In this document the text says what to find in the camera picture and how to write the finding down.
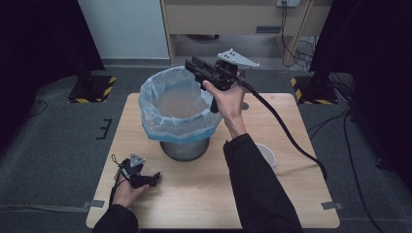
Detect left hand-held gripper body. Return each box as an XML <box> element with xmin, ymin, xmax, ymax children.
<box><xmin>119</xmin><ymin>152</ymin><xmax>146</xmax><ymax>189</ymax></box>

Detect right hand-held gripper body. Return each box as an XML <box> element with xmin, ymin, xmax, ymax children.
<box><xmin>209</xmin><ymin>48</ymin><xmax>260</xmax><ymax>115</ymax></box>

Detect grey metal trash bin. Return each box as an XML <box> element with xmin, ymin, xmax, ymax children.
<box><xmin>159</xmin><ymin>136</ymin><xmax>211</xmax><ymax>163</ymax></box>

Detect translucent blue bin bag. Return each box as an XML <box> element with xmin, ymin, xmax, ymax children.
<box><xmin>138</xmin><ymin>65</ymin><xmax>225</xmax><ymax>146</ymax></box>

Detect white disposable bowl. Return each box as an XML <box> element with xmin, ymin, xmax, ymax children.
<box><xmin>255</xmin><ymin>143</ymin><xmax>278</xmax><ymax>170</ymax></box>

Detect person's right hand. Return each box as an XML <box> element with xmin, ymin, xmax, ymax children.
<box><xmin>201</xmin><ymin>80</ymin><xmax>248</xmax><ymax>140</ymax></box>

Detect person's left hand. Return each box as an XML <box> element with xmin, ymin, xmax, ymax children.
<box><xmin>112</xmin><ymin>174</ymin><xmax>151</xmax><ymax>209</ymax></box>

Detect grey tape strip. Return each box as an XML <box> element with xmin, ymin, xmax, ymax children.
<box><xmin>321</xmin><ymin>201</ymin><xmax>344</xmax><ymax>211</ymax></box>
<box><xmin>82</xmin><ymin>199</ymin><xmax>106</xmax><ymax>210</ymax></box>

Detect black stand base striped edge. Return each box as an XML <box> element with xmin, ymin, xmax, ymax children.
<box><xmin>67</xmin><ymin>75</ymin><xmax>117</xmax><ymax>105</ymax></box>
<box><xmin>290</xmin><ymin>76</ymin><xmax>338</xmax><ymax>106</ymax></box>

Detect dark curtain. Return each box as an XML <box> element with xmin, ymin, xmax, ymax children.
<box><xmin>0</xmin><ymin>0</ymin><xmax>106</xmax><ymax>151</ymax></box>
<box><xmin>308</xmin><ymin>0</ymin><xmax>412</xmax><ymax>193</ymax></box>

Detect left hand-held gripper cable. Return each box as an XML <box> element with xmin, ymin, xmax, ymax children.
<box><xmin>108</xmin><ymin>153</ymin><xmax>128</xmax><ymax>208</ymax></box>

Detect hand-held gripper cable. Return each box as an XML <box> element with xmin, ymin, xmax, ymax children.
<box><xmin>240</xmin><ymin>80</ymin><xmax>328</xmax><ymax>183</ymax></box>
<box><xmin>108</xmin><ymin>153</ymin><xmax>128</xmax><ymax>208</ymax></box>

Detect black hanging cables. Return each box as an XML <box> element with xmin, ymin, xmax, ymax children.
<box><xmin>280</xmin><ymin>1</ymin><xmax>315</xmax><ymax>68</ymax></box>

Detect right hand-held gripper cable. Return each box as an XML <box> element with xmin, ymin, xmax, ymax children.
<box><xmin>240</xmin><ymin>80</ymin><xmax>328</xmax><ymax>183</ymax></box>

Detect grey wall socket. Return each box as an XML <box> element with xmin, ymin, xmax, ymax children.
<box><xmin>276</xmin><ymin>0</ymin><xmax>301</xmax><ymax>8</ymax></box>

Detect thin black floor cable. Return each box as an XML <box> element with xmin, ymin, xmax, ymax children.
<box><xmin>26</xmin><ymin>99</ymin><xmax>49</xmax><ymax>118</ymax></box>

